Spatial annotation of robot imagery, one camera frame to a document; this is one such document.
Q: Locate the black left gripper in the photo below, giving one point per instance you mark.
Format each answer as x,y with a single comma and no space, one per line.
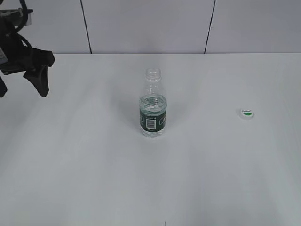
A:
19,56

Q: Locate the clear green-labelled water bottle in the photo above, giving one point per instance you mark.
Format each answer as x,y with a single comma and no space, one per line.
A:
152,104

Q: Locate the white green bottle cap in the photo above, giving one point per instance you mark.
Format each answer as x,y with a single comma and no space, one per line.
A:
245,114

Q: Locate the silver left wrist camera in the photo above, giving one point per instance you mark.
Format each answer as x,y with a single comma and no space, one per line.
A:
15,16

